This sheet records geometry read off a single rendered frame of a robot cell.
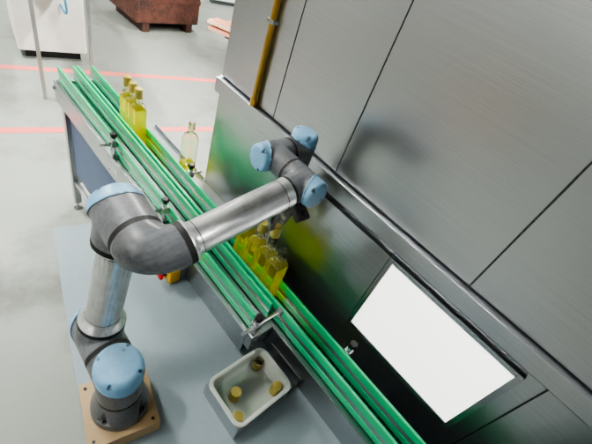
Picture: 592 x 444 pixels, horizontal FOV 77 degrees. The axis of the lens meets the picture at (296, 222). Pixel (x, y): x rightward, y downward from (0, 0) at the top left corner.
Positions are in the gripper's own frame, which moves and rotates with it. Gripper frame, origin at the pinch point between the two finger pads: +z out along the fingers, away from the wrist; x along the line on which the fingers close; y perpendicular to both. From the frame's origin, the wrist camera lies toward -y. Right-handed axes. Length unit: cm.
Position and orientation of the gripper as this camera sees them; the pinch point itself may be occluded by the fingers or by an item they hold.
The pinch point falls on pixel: (277, 227)
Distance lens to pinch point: 121.4
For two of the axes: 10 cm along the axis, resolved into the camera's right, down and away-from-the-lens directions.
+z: -3.0, 7.0, 6.5
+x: -7.3, 2.7, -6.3
